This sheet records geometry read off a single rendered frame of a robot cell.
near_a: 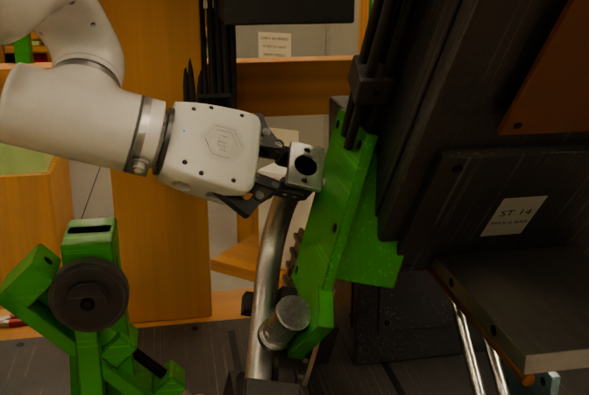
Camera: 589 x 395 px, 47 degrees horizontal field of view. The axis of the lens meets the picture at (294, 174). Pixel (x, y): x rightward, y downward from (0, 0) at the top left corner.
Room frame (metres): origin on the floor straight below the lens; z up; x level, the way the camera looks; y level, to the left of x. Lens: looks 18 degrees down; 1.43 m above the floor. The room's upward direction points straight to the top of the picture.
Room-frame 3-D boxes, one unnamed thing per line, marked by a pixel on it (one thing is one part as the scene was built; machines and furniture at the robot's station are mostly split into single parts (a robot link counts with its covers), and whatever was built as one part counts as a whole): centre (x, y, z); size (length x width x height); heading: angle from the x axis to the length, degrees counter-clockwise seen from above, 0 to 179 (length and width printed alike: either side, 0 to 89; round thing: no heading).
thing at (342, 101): (0.92, -0.21, 1.07); 0.30 x 0.18 x 0.34; 100
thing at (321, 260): (0.69, -0.07, 1.17); 0.13 x 0.12 x 0.20; 100
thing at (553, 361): (0.68, -0.23, 1.11); 0.39 x 0.16 x 0.03; 10
